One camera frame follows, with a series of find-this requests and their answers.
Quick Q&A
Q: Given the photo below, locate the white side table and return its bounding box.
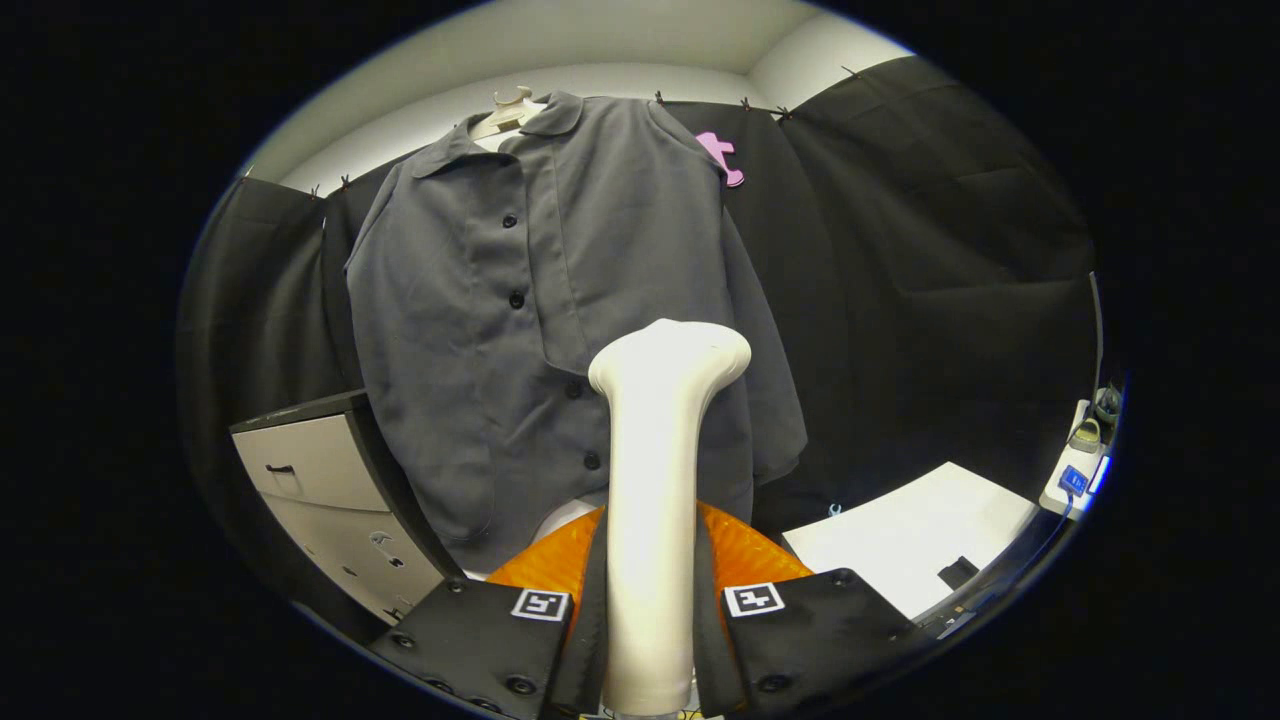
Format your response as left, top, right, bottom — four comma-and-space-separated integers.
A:
782, 462, 1041, 621

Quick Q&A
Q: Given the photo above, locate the grey button shirt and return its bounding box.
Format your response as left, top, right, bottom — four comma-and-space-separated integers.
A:
345, 92, 809, 574

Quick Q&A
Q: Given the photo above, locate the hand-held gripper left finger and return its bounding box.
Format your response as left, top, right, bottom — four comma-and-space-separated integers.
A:
368, 505, 609, 717

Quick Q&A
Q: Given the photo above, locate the white clothes hanger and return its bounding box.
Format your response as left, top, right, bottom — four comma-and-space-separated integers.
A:
470, 86, 549, 141

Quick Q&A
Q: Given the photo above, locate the white garment steamer head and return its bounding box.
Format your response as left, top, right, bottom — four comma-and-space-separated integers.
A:
588, 318, 753, 717

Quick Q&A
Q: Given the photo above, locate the grey drawer cabinet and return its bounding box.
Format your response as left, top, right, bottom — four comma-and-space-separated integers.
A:
230, 390, 466, 626

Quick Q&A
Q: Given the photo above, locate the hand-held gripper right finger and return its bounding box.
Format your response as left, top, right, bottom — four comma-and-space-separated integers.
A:
693, 502, 919, 719

